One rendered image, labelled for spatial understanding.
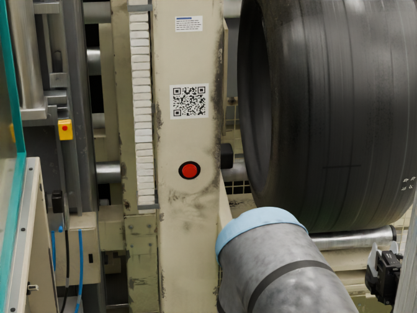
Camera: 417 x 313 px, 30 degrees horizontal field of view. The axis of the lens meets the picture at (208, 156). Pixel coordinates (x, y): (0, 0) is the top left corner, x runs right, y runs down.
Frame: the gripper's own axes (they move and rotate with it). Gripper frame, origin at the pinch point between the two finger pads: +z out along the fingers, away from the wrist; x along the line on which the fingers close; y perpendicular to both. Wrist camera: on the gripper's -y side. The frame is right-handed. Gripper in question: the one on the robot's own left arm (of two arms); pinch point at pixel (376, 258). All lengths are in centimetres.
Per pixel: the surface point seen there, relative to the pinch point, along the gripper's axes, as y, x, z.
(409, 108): 28.6, -4.1, 2.4
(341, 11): 43.7, 6.4, 11.7
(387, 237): -7.1, -8.9, 18.1
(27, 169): 26, 61, -7
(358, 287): -18.7, -3.1, 17.1
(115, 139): -19, 48, 104
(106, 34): 15, 49, 105
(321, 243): -7.3, 5.4, 18.0
